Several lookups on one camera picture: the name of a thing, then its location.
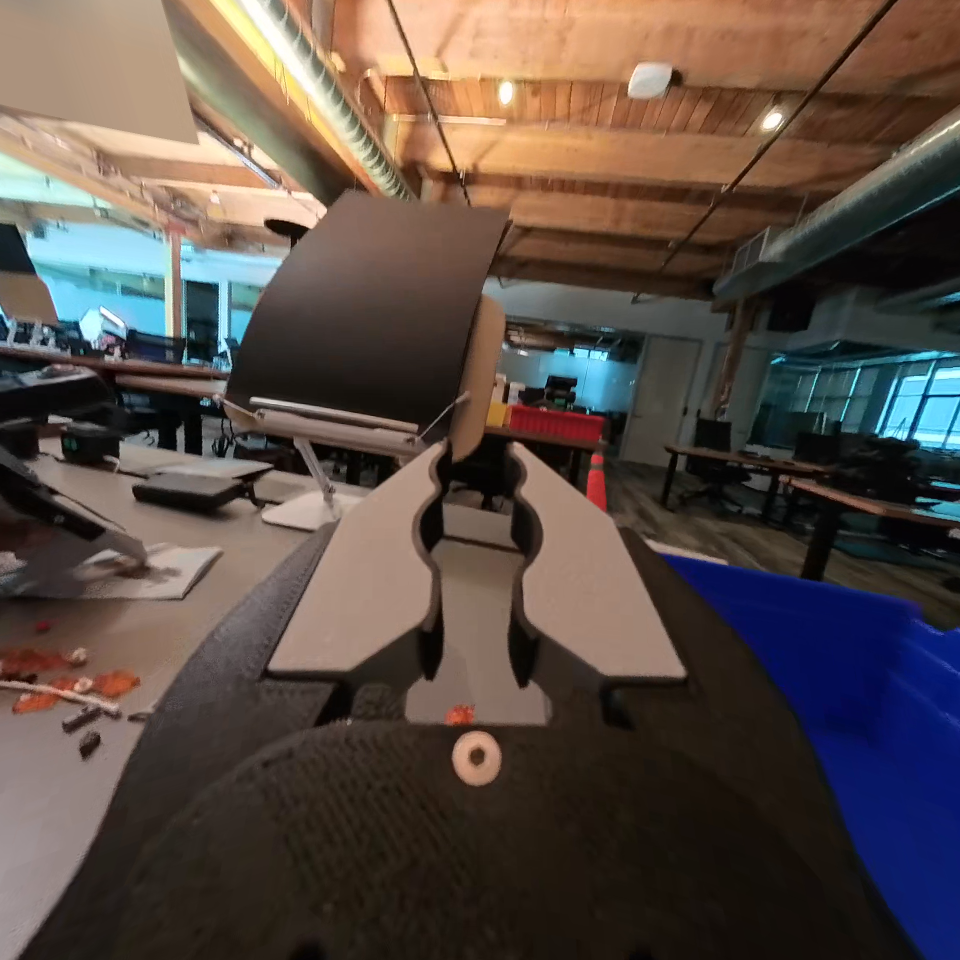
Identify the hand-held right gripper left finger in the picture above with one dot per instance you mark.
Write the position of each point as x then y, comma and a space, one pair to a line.
352, 600

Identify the wooden desk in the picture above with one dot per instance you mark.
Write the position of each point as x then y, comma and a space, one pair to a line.
555, 446
150, 375
870, 510

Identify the orange rectangular lego tile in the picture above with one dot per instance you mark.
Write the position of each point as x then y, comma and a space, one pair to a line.
34, 703

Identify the red plastic bin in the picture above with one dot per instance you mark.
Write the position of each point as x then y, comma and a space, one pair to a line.
555, 421

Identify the metal ceiling duct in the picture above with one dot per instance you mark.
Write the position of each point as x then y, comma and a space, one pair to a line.
330, 82
862, 202

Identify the black power bank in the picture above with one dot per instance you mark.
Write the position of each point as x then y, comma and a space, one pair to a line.
187, 491

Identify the black charging case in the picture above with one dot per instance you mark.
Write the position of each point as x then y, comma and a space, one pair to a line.
88, 442

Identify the white ceiling device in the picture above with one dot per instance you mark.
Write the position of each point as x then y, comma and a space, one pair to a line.
651, 80

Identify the white round lego piece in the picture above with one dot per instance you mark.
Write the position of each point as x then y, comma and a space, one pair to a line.
77, 656

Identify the dark grey small lego piece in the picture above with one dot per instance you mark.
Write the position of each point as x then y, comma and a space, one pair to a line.
89, 744

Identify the yellow container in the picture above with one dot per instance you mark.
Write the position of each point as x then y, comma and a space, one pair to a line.
498, 405

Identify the instruction booklet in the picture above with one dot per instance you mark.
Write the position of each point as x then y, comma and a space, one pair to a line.
172, 574

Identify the white laptop stand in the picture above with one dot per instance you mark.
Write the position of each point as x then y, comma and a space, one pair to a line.
315, 510

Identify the ceiling spotlight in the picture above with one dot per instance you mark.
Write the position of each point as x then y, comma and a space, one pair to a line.
772, 118
506, 91

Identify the black office chair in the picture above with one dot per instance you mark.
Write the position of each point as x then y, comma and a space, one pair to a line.
480, 480
716, 457

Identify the grey flat pouch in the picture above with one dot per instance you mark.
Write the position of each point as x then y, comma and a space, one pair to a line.
202, 466

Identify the orange lego wedge plates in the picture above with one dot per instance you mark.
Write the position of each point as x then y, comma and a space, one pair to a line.
116, 683

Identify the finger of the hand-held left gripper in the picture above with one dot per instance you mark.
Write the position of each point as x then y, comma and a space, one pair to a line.
67, 555

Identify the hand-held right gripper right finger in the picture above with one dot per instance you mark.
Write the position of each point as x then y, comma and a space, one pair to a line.
600, 600

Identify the orange traffic cone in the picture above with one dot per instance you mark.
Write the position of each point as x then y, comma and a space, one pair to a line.
596, 484

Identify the blue plastic bin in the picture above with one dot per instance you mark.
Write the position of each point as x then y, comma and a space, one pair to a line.
862, 712

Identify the grey lego connector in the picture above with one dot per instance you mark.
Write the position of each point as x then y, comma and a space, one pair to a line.
81, 718

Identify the orange lego flame piece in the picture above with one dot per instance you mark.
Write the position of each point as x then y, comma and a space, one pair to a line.
34, 661

